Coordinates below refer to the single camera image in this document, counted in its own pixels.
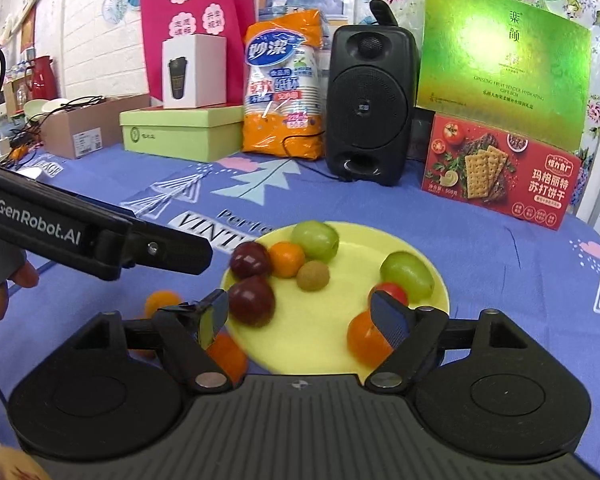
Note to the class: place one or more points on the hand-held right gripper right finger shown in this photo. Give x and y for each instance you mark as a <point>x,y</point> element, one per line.
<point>391,317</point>

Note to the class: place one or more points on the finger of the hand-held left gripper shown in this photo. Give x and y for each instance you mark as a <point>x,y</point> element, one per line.
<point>175,250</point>

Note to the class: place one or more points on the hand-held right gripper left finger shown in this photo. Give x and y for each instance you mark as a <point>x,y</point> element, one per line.
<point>215,316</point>

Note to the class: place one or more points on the bright red plum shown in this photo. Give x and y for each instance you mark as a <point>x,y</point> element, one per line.
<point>392,290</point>

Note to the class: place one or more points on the stemmed orange tangerine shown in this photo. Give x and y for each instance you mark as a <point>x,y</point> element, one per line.
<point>366,340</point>

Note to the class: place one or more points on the dark red plum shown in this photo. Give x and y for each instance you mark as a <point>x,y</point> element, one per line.
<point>250,260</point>
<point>251,301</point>

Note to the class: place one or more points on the green plum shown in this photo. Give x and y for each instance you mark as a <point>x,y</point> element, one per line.
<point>407,274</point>
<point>316,241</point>

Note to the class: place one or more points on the small orange mandarin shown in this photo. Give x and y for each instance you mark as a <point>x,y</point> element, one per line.
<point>286,260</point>
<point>162,301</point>

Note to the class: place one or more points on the yellow plastic plate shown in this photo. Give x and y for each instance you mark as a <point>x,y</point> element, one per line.
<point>320,320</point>

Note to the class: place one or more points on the tan longan fruit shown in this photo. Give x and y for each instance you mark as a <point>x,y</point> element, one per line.
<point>312,276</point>

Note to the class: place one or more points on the white oblong device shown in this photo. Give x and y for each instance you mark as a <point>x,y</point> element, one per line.
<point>30,173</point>

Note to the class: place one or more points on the brown cardboard box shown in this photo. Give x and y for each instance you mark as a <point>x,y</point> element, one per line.
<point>80,135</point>

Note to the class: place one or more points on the white bowl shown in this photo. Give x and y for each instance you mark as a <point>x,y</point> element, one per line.
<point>34,110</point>
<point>57,105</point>

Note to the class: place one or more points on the light green cardboard box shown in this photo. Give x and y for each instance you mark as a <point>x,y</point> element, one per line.
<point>180,135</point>

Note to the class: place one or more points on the blue printed tablecloth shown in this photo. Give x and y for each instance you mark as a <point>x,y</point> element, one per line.
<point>505,280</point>

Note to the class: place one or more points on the red kettle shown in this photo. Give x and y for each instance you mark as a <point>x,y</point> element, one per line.
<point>42,77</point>

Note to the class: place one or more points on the white cup box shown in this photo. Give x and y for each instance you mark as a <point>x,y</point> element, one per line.
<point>195,72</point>

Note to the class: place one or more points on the red cracker box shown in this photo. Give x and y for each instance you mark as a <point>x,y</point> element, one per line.
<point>500,175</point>

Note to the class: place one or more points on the orange paper cup package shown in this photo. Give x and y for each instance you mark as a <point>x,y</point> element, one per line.
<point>282,90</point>

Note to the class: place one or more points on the black speaker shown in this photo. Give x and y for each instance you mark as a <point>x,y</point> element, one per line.
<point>372,105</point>

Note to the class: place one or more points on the blue paper fan decoration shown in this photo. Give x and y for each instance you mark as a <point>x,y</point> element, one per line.
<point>115,6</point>

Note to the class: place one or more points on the pink paper bag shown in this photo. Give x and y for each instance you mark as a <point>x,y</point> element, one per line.
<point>155,20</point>

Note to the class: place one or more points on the shiny green gift box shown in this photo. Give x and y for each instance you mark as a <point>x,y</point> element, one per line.
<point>500,65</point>

